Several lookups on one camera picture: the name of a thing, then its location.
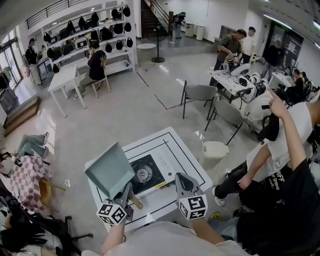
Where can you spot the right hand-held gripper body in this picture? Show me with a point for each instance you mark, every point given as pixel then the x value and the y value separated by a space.
pixel 193 206

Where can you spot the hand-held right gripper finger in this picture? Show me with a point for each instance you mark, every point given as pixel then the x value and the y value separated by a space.
pixel 191 185
pixel 179 182

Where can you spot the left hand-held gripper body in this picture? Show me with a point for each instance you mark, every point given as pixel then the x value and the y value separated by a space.
pixel 113 212

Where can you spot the white portable gas stove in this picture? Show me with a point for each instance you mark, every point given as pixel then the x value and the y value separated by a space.
pixel 162 161

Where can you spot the grey-green square pan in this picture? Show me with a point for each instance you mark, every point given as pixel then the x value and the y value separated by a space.
pixel 110 170

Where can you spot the person's right forearm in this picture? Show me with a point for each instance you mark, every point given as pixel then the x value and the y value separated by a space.
pixel 205 230

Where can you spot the person's left forearm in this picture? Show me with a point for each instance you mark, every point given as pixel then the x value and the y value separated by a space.
pixel 112 235

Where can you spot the yellow-green shoe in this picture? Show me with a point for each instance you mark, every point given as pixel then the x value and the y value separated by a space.
pixel 215 215

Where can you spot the white lidded bin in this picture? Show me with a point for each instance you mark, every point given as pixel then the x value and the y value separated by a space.
pixel 215 150

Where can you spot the person's white shirt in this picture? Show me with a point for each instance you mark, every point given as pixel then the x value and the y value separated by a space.
pixel 162 241

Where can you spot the black office chair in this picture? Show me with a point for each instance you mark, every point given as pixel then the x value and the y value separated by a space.
pixel 67 232

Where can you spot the wooden stool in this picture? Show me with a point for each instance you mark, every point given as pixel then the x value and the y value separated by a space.
pixel 45 191

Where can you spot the grey chair black legs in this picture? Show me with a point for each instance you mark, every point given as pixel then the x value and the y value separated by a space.
pixel 228 112
pixel 200 92

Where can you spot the white equipment table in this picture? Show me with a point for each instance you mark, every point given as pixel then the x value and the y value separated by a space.
pixel 225 80

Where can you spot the wooden chair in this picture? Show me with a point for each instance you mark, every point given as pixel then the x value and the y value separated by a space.
pixel 102 83

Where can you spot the wooden step platform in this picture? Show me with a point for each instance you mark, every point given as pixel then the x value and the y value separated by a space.
pixel 21 115

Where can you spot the white shelf unit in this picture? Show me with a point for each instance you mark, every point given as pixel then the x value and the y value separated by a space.
pixel 112 62

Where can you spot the white rectangular table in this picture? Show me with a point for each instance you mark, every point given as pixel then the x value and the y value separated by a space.
pixel 62 77

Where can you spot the round white table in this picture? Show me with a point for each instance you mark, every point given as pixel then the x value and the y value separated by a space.
pixel 146 48

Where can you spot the black standing fan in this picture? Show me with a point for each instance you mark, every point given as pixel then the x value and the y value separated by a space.
pixel 157 35

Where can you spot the white cylindrical cabinet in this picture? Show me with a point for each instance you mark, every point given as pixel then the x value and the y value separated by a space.
pixel 200 31

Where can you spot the row of black bags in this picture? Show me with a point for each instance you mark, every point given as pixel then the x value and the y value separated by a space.
pixel 107 33

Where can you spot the staircase with railing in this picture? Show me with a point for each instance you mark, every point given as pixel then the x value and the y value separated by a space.
pixel 153 17

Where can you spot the black balcony railing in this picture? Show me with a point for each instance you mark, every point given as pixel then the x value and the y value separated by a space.
pixel 55 10

